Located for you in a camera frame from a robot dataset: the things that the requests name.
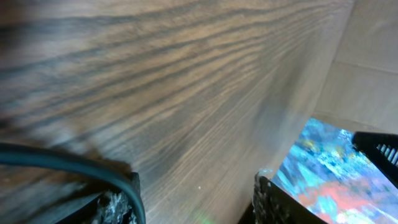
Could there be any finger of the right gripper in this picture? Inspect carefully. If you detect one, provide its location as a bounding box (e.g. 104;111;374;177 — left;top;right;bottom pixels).
351;132;397;187

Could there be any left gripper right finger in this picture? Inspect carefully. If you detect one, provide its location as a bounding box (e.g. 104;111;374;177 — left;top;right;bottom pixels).
239;174;326;224

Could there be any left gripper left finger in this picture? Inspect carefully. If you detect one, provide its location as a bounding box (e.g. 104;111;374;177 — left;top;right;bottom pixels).
57;191;137;224

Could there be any black usb cable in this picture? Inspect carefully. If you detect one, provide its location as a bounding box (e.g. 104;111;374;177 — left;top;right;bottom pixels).
0;142;147;224

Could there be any colourful painted backdrop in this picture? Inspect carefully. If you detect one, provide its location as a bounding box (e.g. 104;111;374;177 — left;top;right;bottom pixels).
272;118;397;223

